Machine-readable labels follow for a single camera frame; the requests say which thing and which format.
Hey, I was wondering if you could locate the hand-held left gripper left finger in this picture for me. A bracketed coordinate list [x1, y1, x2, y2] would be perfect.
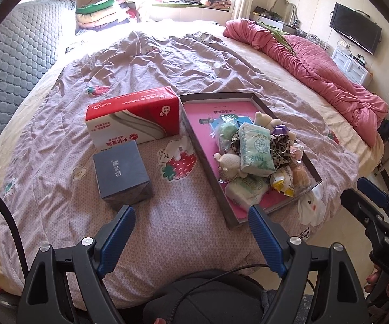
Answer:
[19, 204, 136, 324]

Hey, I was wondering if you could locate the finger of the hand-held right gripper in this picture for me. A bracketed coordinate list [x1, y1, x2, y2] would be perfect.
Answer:
[357, 177, 389, 230]
[341, 188, 382, 233]

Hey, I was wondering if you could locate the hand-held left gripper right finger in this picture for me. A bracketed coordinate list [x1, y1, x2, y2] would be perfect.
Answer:
[248, 204, 369, 324]

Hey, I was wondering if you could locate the grey cardboard tray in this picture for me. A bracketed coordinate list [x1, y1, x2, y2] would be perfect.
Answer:
[179, 92, 323, 231]

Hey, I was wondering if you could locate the green white tissue pack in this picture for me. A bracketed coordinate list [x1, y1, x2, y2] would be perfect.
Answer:
[224, 175, 270, 206]
[240, 122, 276, 177]

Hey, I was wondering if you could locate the yellow white snack packet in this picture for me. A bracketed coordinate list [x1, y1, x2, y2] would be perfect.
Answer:
[269, 167, 298, 196]

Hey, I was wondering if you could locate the dark blue box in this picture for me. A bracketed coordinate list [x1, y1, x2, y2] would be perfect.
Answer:
[92, 140, 154, 210]

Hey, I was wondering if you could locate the orange snack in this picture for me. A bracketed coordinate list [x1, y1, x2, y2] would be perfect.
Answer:
[291, 145, 311, 190]

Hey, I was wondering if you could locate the cream plush keychain toy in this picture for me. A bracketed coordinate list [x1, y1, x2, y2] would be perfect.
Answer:
[214, 153, 247, 184]

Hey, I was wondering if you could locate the leopard print scrunchie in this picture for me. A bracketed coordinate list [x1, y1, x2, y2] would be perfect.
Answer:
[231, 131, 294, 170]

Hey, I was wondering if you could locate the plush doll with pink dress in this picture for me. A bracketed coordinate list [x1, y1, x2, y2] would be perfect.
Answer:
[271, 125, 297, 140]

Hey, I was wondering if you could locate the green bottle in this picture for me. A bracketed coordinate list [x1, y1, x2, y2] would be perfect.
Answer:
[215, 121, 240, 152]

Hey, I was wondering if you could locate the red white tissue box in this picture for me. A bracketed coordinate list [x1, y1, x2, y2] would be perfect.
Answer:
[86, 87, 182, 152]

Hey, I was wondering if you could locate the person's right hand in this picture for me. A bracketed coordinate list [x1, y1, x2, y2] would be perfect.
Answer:
[366, 266, 389, 295]

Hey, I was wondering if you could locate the person's leg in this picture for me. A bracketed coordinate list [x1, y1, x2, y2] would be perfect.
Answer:
[142, 269, 303, 324]

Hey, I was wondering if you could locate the purple printed quilt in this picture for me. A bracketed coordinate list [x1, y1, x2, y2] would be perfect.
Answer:
[0, 30, 360, 308]

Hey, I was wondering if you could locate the white drawer cabinet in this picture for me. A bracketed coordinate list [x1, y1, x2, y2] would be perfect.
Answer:
[331, 45, 373, 86]

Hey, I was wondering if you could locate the pink quilt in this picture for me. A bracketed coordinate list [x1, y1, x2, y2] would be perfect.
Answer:
[223, 18, 389, 147]

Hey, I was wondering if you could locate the beige bed sheet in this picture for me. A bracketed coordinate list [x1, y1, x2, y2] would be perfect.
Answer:
[0, 20, 386, 183]

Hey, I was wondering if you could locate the black television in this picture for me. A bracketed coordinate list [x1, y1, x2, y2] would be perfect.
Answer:
[330, 3, 382, 55]

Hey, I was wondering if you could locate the green cloth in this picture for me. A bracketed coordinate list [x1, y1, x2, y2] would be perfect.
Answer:
[257, 22, 294, 51]

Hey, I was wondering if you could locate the cluttered dresser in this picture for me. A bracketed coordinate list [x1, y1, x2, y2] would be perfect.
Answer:
[252, 6, 333, 49]

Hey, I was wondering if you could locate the vanity mirror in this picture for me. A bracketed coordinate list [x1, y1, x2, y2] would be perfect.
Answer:
[270, 0, 298, 24]

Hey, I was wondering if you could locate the grey quilted headboard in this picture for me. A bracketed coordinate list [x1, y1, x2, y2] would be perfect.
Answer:
[0, 0, 77, 210]

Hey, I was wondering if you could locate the stack of folded bedding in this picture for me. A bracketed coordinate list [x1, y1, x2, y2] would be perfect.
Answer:
[76, 7, 138, 31]

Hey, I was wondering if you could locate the pile of clothes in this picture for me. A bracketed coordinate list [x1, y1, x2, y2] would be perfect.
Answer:
[172, 0, 232, 9]

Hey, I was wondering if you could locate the thin black cable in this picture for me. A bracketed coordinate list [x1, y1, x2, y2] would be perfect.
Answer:
[169, 264, 259, 324]

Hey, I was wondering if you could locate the thick black cable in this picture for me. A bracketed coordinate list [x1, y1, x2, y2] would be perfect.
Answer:
[0, 175, 23, 267]

